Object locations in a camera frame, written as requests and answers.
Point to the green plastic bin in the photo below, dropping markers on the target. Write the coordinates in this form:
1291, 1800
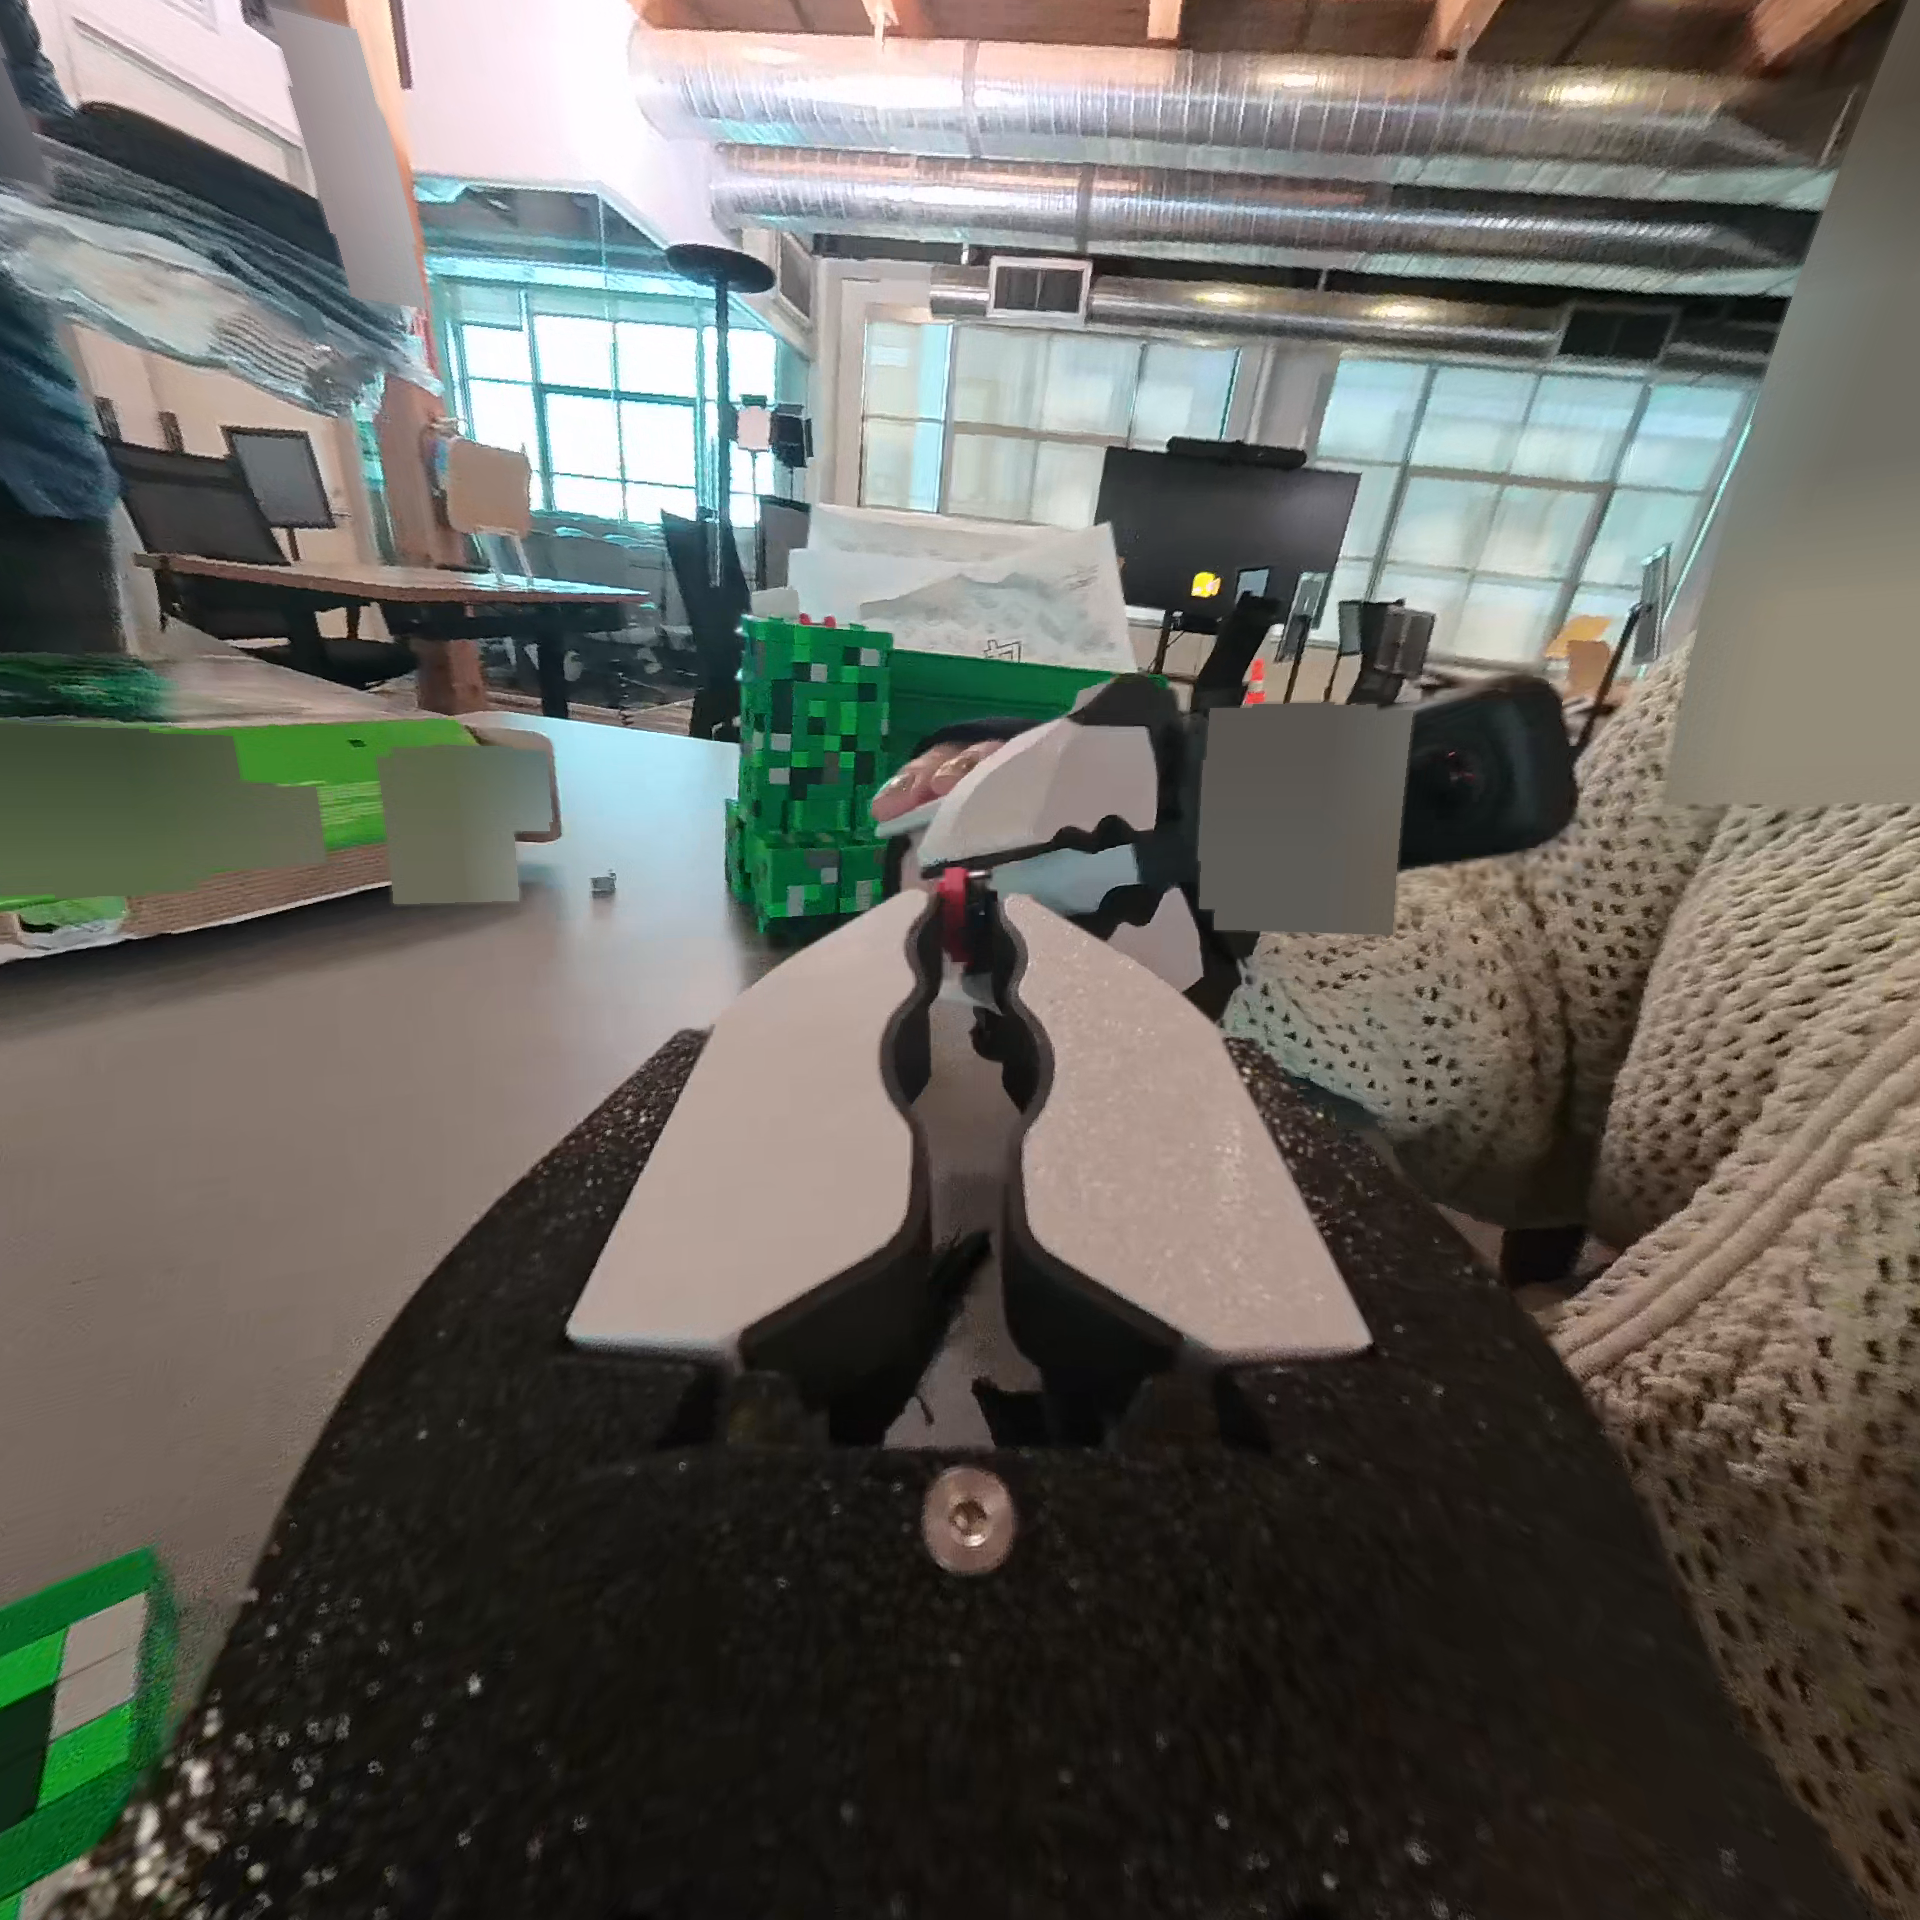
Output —
962, 698

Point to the black video bar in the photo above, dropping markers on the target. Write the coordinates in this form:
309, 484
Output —
1238, 451

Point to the wooden board book stand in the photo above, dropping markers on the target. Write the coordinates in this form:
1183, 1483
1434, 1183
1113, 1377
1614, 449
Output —
489, 488

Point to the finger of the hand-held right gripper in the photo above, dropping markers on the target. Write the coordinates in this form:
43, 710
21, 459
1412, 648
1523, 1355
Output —
1037, 786
1118, 891

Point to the silver ventilation ducts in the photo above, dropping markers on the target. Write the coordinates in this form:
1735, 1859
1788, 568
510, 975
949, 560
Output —
1201, 105

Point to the person's right hand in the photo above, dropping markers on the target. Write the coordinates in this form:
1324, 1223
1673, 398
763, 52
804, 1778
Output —
923, 786

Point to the wooden desk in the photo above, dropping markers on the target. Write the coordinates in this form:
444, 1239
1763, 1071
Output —
389, 580

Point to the black floor lamp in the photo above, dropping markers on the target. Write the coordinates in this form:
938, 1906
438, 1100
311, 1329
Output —
721, 270

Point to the white light panel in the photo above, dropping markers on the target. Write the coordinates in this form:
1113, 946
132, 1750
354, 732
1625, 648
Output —
753, 427

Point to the large black monitor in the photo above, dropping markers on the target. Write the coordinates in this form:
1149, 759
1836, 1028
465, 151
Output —
1223, 518

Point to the person's right forearm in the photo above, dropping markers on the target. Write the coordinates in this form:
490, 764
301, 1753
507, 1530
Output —
1426, 1019

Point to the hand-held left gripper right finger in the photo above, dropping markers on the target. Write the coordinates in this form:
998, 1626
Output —
1186, 1171

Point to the green lego creeper figure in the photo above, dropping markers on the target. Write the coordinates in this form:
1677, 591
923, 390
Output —
804, 720

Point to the red lego brick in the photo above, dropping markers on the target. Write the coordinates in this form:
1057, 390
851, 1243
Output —
955, 914

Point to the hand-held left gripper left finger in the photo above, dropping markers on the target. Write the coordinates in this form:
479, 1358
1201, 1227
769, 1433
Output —
750, 1171

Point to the duct vent grille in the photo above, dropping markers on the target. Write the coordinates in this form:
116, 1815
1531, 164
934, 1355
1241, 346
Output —
1039, 289

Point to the green lego set box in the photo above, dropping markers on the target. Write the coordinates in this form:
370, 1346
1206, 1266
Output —
354, 795

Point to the white paper sheets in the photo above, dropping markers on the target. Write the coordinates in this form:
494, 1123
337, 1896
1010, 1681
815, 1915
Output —
974, 586

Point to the small desk monitor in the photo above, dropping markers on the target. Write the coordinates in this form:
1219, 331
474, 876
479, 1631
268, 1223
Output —
283, 475

